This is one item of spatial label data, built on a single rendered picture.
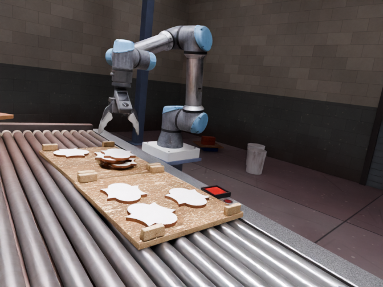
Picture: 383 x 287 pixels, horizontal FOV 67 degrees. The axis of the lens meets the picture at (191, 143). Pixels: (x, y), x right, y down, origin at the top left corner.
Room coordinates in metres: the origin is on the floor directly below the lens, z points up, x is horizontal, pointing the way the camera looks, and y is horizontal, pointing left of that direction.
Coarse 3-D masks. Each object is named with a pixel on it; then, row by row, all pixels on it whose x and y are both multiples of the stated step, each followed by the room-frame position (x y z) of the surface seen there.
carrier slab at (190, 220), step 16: (128, 176) 0.99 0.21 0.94; (144, 176) 1.01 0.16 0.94; (160, 176) 1.03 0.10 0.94; (80, 192) 0.83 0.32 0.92; (96, 192) 0.81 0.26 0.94; (160, 192) 0.87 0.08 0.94; (96, 208) 0.74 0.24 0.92; (112, 208) 0.72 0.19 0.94; (176, 208) 0.77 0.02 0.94; (192, 208) 0.78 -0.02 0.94; (208, 208) 0.79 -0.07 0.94; (112, 224) 0.66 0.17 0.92; (128, 224) 0.65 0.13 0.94; (176, 224) 0.67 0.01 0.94; (192, 224) 0.68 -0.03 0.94; (208, 224) 0.70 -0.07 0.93; (128, 240) 0.60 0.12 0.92; (160, 240) 0.60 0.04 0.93
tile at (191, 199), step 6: (174, 192) 0.86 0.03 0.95; (180, 192) 0.87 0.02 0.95; (186, 192) 0.87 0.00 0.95; (192, 192) 0.88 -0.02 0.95; (168, 198) 0.83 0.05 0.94; (174, 198) 0.81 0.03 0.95; (180, 198) 0.82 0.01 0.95; (186, 198) 0.83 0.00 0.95; (192, 198) 0.83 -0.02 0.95; (198, 198) 0.84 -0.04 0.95; (204, 198) 0.84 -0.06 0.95; (180, 204) 0.78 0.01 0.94; (186, 204) 0.79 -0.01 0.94; (192, 204) 0.79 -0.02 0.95; (198, 204) 0.79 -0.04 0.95; (204, 204) 0.80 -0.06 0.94
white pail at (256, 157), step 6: (252, 150) 4.69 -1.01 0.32; (258, 150) 4.69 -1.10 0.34; (264, 150) 4.61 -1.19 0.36; (252, 156) 4.44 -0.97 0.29; (258, 156) 4.41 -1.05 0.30; (264, 156) 4.45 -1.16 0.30; (252, 162) 4.44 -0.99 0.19; (258, 162) 4.42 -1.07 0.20; (246, 168) 4.54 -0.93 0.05; (252, 168) 4.44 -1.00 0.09; (258, 168) 4.43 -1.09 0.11; (258, 174) 4.44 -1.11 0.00
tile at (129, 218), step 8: (128, 208) 0.71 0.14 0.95; (136, 208) 0.72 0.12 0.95; (144, 208) 0.72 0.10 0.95; (152, 208) 0.73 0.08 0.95; (160, 208) 0.73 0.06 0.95; (168, 208) 0.74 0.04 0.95; (128, 216) 0.67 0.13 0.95; (136, 216) 0.67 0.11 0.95; (144, 216) 0.68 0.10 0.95; (152, 216) 0.68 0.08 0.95; (160, 216) 0.69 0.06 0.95; (168, 216) 0.69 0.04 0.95; (176, 216) 0.70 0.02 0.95; (144, 224) 0.65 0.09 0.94; (152, 224) 0.64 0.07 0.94; (168, 224) 0.65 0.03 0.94
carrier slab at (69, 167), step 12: (48, 156) 1.12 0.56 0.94; (96, 156) 1.20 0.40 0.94; (60, 168) 0.99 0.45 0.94; (72, 168) 1.01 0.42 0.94; (84, 168) 1.02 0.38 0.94; (96, 168) 1.04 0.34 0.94; (108, 168) 1.06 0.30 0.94; (132, 168) 1.09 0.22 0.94; (144, 168) 1.11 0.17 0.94; (72, 180) 0.90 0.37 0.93
